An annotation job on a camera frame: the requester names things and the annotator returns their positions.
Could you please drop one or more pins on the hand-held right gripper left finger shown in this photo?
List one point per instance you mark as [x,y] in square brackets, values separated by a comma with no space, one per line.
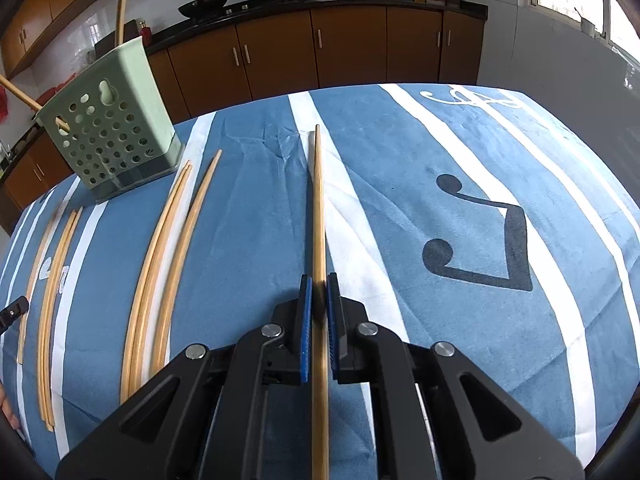
[306,330]

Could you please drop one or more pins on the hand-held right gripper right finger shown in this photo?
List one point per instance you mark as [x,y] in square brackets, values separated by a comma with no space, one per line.
[334,330]

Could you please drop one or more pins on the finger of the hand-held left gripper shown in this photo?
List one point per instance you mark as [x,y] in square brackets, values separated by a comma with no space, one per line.
[15,312]

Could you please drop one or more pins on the green perforated utensil holder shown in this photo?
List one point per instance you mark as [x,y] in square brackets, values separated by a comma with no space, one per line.
[160,120]

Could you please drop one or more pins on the person's left hand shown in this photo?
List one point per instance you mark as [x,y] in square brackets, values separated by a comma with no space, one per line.
[7,402]

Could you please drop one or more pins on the blue striped music-note tablecloth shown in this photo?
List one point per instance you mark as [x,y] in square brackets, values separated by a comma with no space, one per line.
[425,210]

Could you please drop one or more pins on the brown lower kitchen cabinets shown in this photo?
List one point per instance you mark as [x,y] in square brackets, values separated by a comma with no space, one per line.
[280,60]

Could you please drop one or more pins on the brown kitchen cabinets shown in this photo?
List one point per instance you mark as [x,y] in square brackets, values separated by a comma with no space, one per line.
[50,5]
[280,60]

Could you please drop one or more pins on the dark cutting board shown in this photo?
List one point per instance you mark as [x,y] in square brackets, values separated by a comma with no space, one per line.
[107,40]

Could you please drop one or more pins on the red bottle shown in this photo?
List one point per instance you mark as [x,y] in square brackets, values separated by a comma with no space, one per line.
[145,35]

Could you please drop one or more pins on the brown upper kitchen cabinets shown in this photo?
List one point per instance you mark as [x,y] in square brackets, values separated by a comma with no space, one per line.
[50,5]

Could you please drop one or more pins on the gas stove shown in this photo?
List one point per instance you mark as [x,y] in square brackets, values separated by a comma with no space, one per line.
[237,9]

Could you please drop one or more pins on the black kitchen countertop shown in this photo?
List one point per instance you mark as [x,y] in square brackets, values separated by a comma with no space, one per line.
[350,0]

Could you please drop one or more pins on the white cup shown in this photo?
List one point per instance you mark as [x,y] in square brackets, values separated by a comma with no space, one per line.
[587,25]

